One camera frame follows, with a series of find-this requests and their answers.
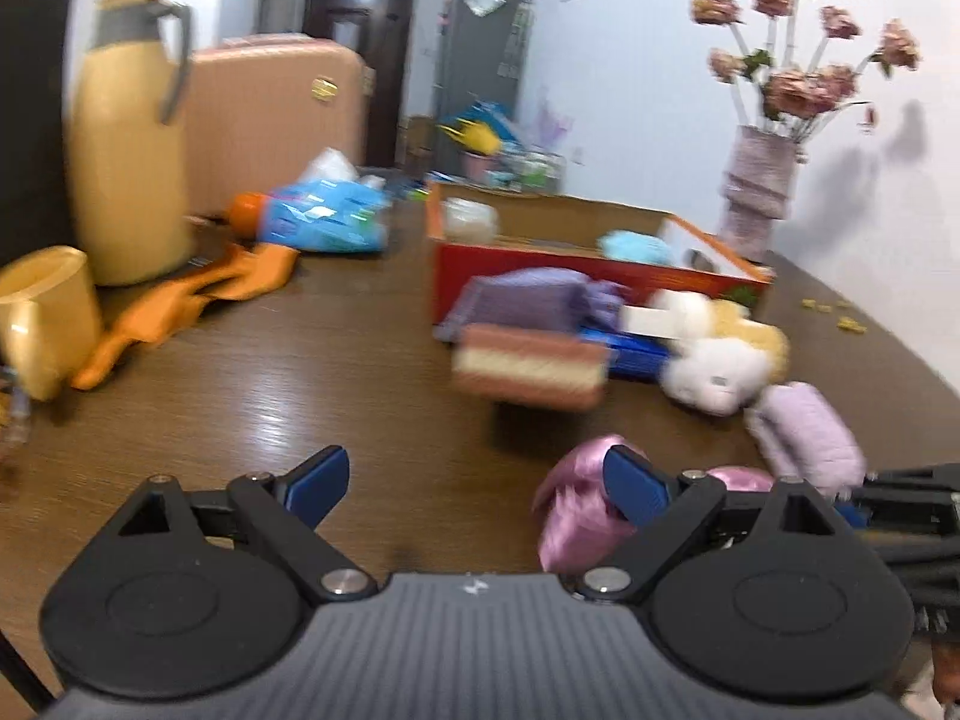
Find purple satin cloth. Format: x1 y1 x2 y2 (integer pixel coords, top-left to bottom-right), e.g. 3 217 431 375
532 432 778 575

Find lilac fluffy towel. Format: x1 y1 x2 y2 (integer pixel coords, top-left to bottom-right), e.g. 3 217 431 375
743 382 867 499

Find blue tissue pack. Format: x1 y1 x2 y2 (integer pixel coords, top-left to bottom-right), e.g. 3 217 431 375
579 328 670 382

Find pink and cream sponge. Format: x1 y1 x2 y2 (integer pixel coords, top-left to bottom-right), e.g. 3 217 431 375
452 323 610 413

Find white and tan plush toy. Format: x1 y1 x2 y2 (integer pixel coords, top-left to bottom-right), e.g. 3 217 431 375
647 289 789 418

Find white foam block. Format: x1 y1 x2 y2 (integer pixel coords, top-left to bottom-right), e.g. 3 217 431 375
619 305 685 340

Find purple knitted cloth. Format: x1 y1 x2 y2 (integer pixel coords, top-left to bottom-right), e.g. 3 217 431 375
433 266 626 343

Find blue fluffy plush toy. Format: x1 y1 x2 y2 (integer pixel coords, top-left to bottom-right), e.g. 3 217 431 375
597 229 675 266

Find clear plastic bag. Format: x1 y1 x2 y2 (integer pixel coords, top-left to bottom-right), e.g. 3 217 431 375
443 197 500 245

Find person's hand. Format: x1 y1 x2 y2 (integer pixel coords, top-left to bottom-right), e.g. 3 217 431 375
892 642 960 720

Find red cardboard box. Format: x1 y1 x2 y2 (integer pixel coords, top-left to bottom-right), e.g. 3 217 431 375
425 182 773 323

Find blue wet wipes pack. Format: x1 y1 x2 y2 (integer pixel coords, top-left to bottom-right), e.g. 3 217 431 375
257 148 392 255

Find orange fruit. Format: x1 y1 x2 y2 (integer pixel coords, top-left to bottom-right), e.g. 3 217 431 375
226 192 270 241

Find glass cup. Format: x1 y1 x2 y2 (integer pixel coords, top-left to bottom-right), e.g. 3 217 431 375
0 366 31 460

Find yellow mug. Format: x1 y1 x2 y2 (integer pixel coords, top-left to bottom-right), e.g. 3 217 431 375
2 245 103 401

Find pink textured vase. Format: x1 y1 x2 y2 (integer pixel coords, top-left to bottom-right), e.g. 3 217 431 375
718 125 799 263

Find yellow thermos jug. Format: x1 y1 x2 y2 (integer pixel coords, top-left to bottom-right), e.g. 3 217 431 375
68 0 194 288

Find pink suitcase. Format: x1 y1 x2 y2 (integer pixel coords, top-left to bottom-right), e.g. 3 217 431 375
184 32 374 216

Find yellow toy clutter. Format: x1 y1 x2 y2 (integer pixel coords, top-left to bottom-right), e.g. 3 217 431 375
438 99 526 158

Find dried pink flowers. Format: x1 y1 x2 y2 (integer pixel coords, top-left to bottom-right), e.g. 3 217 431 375
688 0 923 148

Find dark entrance door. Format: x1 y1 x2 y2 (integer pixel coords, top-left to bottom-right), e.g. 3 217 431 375
301 0 418 171

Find grey cabinet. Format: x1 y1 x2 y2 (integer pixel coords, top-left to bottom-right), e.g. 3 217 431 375
433 0 534 174

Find orange strap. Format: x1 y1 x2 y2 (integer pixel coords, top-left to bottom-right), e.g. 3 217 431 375
70 242 303 394

